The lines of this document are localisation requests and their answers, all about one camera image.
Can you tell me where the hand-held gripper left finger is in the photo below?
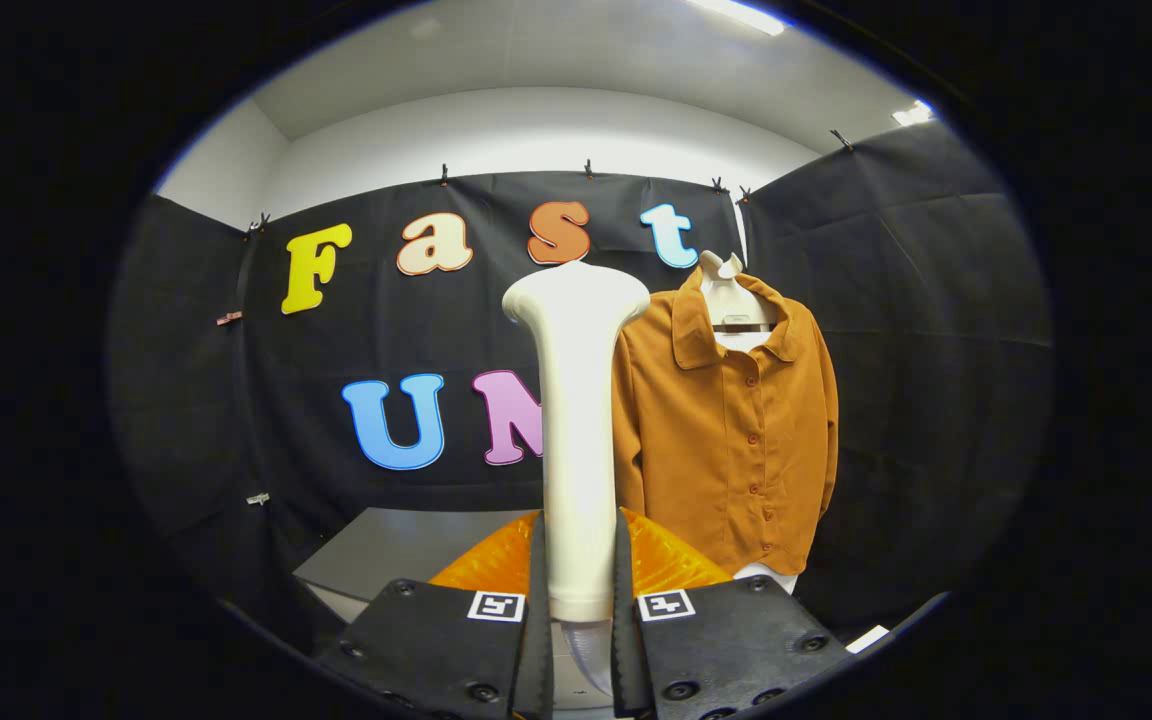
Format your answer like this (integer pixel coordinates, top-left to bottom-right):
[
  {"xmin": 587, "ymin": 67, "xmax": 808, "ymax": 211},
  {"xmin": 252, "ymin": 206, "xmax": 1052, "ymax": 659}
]
[{"xmin": 311, "ymin": 508, "xmax": 555, "ymax": 720}]

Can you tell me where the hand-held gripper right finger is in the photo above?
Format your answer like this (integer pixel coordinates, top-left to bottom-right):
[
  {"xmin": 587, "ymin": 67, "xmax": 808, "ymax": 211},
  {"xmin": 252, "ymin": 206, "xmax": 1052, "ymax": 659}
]
[{"xmin": 611, "ymin": 508, "xmax": 855, "ymax": 720}]

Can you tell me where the orange button-up shirt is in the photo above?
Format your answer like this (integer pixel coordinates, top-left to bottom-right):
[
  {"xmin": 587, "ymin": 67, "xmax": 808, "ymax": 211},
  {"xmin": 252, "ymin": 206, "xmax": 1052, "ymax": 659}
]
[{"xmin": 612, "ymin": 268, "xmax": 840, "ymax": 579}]

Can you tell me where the white clothes hanger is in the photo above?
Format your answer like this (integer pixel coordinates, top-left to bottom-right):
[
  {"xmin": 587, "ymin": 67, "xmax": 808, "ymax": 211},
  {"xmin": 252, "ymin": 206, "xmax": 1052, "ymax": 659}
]
[{"xmin": 698, "ymin": 250, "xmax": 779, "ymax": 351}]

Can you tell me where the black backdrop cloth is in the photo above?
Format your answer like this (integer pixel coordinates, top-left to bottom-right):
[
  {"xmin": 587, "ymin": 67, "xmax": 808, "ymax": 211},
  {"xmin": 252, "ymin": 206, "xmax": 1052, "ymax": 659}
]
[{"xmin": 106, "ymin": 120, "xmax": 1055, "ymax": 641}]

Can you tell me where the row of black cloth clips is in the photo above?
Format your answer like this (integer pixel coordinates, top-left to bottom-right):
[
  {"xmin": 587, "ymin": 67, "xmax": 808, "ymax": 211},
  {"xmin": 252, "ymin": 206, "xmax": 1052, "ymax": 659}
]
[{"xmin": 244, "ymin": 128, "xmax": 855, "ymax": 239}]

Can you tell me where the long ceiling light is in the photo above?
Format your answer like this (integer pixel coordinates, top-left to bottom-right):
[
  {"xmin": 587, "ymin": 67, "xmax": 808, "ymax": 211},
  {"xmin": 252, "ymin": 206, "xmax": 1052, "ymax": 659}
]
[{"xmin": 686, "ymin": 0, "xmax": 787, "ymax": 36}]

